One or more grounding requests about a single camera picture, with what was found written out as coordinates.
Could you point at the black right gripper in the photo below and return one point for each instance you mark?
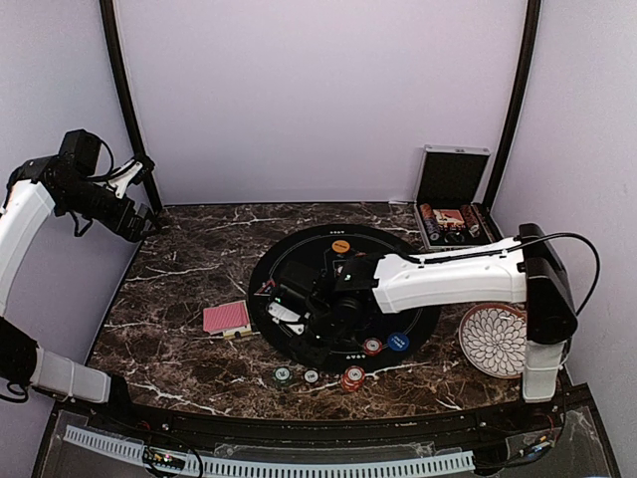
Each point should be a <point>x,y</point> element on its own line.
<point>322,333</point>

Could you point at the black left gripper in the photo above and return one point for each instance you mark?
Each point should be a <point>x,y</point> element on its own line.
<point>131,232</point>

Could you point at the black poker chip stack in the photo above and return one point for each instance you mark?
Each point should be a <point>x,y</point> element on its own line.
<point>311,376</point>

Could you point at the red poker chip stack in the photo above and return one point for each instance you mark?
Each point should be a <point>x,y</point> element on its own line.
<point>352,378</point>

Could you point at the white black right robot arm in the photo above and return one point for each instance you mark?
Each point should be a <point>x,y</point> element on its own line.
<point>522,269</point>

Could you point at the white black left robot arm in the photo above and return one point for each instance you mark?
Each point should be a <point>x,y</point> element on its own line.
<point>38,189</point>

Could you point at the green poker chip stack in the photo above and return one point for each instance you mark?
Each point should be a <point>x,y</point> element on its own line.
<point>282,376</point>

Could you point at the round black poker mat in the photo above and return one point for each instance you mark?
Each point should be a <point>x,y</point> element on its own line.
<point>348,273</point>

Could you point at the yellow blue card box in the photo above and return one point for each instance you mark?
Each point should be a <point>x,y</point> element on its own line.
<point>237,332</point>

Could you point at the red triangular all-in marker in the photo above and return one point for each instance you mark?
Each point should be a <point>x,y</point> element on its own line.
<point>266,289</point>

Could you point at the blue round blind button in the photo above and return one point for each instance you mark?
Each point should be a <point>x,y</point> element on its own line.
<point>398,342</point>

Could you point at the red-backed playing card deck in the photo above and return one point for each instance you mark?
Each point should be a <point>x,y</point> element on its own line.
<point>225,317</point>

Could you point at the orange round blind button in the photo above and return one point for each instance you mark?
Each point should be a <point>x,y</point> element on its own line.
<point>340,246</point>

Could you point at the floral patterned ceramic plate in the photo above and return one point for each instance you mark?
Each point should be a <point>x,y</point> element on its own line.
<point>493,338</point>

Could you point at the aluminium poker chip case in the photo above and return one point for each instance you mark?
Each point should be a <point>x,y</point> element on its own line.
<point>445,199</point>

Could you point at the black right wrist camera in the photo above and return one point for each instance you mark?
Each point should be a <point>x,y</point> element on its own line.
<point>288,307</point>

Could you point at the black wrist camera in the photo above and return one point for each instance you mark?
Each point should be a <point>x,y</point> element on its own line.
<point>288,307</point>
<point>82,149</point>

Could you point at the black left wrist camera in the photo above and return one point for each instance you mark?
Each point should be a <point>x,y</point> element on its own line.
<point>82,149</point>

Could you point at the white slotted cable duct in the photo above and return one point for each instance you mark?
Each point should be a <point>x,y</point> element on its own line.
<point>165,462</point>

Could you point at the black front rail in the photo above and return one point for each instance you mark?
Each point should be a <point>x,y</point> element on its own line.
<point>571,419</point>

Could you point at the black left frame post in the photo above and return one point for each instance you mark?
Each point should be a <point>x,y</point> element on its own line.
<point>120,80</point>

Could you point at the black frame post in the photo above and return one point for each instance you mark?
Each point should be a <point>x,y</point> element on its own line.
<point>515,103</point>
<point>120,80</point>

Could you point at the black right frame post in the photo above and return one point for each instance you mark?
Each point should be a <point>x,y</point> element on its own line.
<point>515,103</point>

